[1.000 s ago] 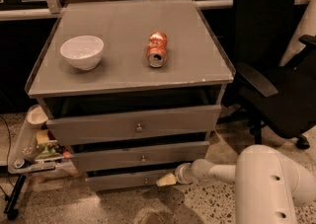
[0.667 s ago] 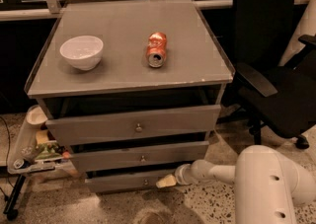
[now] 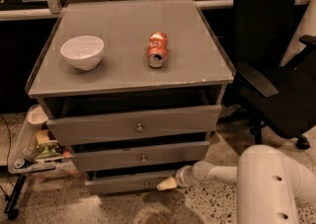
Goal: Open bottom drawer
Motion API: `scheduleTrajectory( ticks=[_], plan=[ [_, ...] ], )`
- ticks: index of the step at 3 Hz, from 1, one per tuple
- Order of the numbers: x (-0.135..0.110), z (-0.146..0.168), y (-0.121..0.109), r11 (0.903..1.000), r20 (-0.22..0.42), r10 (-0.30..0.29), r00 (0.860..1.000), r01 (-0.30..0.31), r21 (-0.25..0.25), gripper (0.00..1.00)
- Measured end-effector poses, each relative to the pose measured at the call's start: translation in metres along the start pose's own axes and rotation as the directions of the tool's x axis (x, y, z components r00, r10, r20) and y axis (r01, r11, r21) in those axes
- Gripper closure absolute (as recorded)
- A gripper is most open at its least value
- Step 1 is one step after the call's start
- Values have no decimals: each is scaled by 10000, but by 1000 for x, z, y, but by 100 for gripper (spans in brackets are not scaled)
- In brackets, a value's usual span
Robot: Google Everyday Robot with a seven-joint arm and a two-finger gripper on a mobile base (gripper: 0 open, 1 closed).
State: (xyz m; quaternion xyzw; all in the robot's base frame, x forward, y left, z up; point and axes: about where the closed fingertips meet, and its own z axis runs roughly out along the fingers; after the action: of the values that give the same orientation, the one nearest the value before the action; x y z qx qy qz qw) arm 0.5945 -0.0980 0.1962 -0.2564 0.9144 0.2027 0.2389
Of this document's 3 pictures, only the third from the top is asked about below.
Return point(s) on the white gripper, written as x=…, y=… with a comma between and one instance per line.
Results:
x=183, y=176

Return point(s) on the grey drawer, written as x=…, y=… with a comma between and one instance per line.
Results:
x=133, y=125
x=127, y=183
x=140, y=156

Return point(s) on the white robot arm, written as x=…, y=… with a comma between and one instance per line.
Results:
x=270, y=185

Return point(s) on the grey drawer cabinet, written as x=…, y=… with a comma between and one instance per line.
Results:
x=196, y=72

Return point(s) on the green snack bag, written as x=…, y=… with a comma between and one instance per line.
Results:
x=49, y=150

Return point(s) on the crushed orange soda can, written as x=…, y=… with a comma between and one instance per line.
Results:
x=157, y=50

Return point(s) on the black office chair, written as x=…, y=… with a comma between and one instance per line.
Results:
x=279, y=97

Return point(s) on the white ceramic bowl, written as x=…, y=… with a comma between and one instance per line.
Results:
x=84, y=52

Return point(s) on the black tray stand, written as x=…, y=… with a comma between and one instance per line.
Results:
x=10, y=210

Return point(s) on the metal railing bar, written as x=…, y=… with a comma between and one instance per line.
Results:
x=30, y=14

